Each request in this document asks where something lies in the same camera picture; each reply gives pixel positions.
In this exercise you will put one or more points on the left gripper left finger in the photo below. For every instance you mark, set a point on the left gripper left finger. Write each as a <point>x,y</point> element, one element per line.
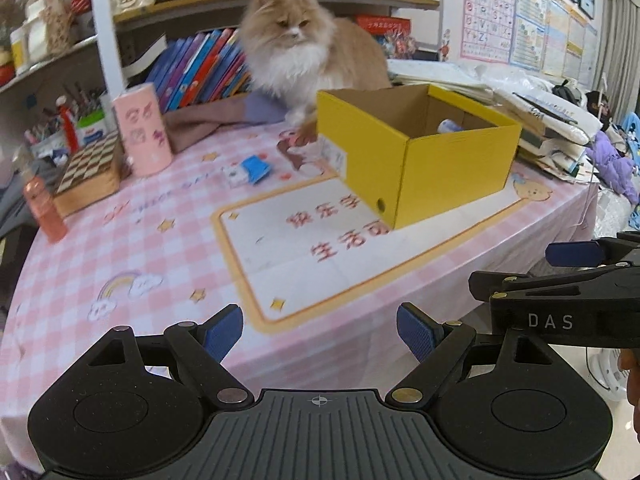
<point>199,350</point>

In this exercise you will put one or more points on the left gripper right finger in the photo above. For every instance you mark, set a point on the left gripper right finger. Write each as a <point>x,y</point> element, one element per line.
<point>440,350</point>

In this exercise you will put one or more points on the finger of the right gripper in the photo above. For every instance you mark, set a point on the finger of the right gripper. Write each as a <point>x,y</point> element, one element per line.
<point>530,282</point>
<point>603,251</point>

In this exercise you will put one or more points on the blue packet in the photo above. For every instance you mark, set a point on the blue packet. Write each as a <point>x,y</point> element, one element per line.
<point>256,169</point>

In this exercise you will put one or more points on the white red staple box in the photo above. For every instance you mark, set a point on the white red staple box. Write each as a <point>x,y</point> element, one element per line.
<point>235,175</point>

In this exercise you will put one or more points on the purple plush toy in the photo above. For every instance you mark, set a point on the purple plush toy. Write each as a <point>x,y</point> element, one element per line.
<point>614,169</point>

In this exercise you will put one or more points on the stack of books and papers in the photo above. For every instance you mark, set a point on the stack of books and papers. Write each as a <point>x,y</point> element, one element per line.
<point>555,132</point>

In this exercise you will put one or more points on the pink checkered tablecloth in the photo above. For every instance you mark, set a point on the pink checkered tablecloth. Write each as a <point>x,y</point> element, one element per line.
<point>317,274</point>

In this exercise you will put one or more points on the yellow cardboard box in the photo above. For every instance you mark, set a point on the yellow cardboard box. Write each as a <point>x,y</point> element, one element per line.
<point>385,147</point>

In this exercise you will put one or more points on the white blue roll in box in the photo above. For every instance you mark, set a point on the white blue roll in box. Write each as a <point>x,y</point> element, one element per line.
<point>448,126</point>

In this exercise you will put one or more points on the wooden chess board box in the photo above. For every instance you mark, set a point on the wooden chess board box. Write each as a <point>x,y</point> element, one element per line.
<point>92,174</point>

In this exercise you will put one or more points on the pink cartoon cylinder humidifier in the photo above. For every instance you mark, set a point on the pink cartoon cylinder humidifier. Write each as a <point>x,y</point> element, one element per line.
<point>142,130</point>

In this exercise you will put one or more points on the pink folded cloth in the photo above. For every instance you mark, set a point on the pink folded cloth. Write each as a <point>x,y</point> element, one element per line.
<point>189,125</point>

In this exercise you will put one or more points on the pink spray bottle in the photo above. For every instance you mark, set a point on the pink spray bottle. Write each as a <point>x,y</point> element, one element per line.
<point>38,198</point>

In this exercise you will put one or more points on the green lid white jar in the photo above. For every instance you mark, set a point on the green lid white jar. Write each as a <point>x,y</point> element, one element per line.
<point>91,127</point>

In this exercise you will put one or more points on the red game box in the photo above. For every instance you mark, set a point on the red game box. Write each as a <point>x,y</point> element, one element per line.
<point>393,34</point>

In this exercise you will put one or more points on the row of colourful books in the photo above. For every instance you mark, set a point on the row of colourful books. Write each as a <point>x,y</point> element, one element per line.
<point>199,69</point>

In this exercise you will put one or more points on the fluffy orange white cat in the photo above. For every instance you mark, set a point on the fluffy orange white cat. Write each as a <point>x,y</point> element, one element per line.
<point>297,48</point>

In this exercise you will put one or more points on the alphabet wall poster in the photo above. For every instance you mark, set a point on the alphabet wall poster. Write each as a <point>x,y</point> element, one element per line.
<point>487,30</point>

